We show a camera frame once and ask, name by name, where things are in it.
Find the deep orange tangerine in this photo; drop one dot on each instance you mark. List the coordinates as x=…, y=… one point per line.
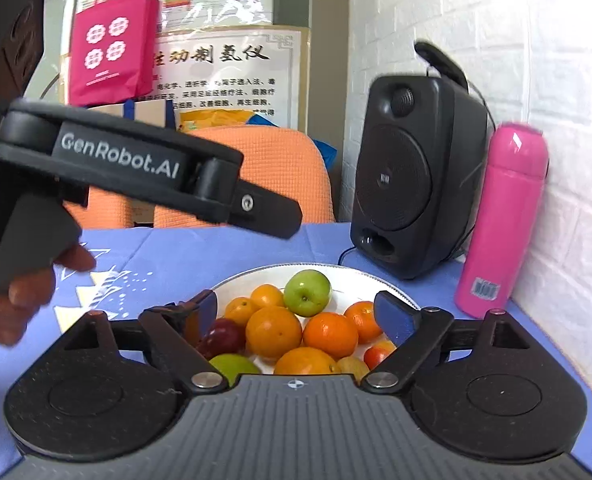
x=362, y=316

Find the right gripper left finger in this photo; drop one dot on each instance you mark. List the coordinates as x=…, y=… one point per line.
x=173, y=333

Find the left orange chair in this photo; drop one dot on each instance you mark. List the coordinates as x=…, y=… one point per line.
x=103, y=211

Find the right orange chair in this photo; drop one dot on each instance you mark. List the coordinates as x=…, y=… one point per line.
x=282, y=160

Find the dark red apple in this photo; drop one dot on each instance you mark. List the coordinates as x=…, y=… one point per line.
x=223, y=337

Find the pink thermos bottle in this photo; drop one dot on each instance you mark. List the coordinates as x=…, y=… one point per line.
x=516, y=168

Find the yellow snack bag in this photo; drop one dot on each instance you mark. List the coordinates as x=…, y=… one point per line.
x=191, y=120

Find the blue patterned tablecloth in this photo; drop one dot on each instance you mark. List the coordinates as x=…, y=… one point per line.
x=138, y=268

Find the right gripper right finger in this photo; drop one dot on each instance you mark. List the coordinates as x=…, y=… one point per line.
x=417, y=336

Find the yellow-orange small orange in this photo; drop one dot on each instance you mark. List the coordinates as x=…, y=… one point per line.
x=267, y=295

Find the pink tote bag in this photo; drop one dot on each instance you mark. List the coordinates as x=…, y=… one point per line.
x=112, y=52

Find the black speaker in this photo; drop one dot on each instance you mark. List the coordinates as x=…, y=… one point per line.
x=420, y=162

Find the small orange on table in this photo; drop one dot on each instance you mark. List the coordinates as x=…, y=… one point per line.
x=240, y=309

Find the orange chair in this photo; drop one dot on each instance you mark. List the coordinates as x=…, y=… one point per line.
x=282, y=160
x=103, y=211

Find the Chinese text poster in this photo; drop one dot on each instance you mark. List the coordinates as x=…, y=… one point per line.
x=264, y=69

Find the person's left hand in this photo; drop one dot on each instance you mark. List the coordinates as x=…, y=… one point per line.
x=28, y=293

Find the large green apple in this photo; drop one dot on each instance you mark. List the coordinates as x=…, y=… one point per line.
x=231, y=366

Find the large orange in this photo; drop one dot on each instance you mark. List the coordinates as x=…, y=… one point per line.
x=273, y=331
x=331, y=333

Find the dark red plum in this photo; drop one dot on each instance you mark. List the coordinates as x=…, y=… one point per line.
x=305, y=361

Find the red-yellow plum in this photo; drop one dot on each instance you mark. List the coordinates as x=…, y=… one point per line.
x=378, y=353

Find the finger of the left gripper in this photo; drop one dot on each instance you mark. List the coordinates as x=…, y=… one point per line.
x=260, y=210

